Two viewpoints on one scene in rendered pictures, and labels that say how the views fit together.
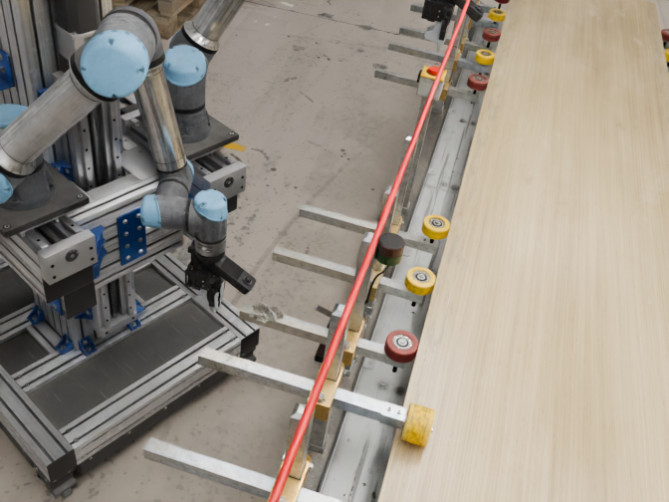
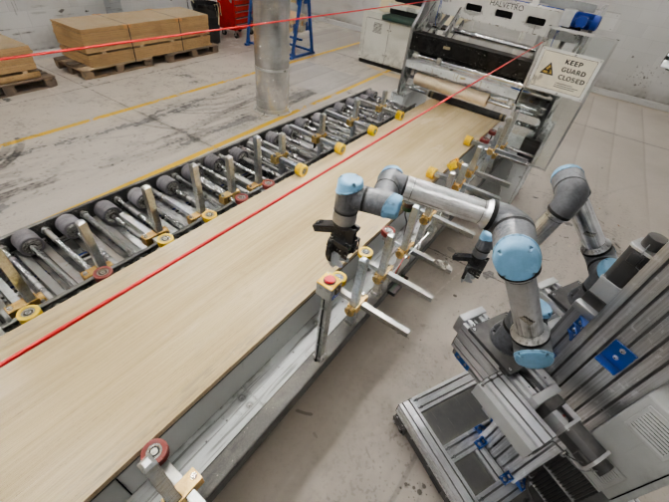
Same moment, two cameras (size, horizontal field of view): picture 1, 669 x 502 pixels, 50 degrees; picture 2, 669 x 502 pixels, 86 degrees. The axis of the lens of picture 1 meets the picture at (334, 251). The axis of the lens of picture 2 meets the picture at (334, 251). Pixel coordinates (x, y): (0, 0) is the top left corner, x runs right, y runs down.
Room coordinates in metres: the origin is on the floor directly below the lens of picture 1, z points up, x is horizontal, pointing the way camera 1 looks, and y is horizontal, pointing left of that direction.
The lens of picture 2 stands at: (2.83, 0.11, 2.18)
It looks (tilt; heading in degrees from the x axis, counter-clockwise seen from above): 42 degrees down; 201
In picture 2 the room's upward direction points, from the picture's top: 8 degrees clockwise
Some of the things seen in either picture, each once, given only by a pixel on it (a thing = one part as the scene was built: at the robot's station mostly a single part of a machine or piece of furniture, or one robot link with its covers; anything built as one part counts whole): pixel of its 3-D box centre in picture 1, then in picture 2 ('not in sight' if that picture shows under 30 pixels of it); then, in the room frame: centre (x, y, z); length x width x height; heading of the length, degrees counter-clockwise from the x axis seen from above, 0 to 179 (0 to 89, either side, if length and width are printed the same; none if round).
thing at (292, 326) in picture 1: (322, 336); (416, 253); (1.22, 0.00, 0.84); 0.43 x 0.03 x 0.04; 80
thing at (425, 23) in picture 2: not in sight; (475, 98); (-1.44, -0.16, 0.95); 1.65 x 0.70 x 1.90; 80
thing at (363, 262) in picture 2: (396, 203); (356, 295); (1.74, -0.16, 0.91); 0.03 x 0.03 x 0.48; 80
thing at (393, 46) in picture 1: (437, 57); not in sight; (2.94, -0.30, 0.84); 0.43 x 0.03 x 0.04; 80
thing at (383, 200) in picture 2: not in sight; (382, 200); (1.96, -0.09, 1.60); 0.11 x 0.11 x 0.08; 9
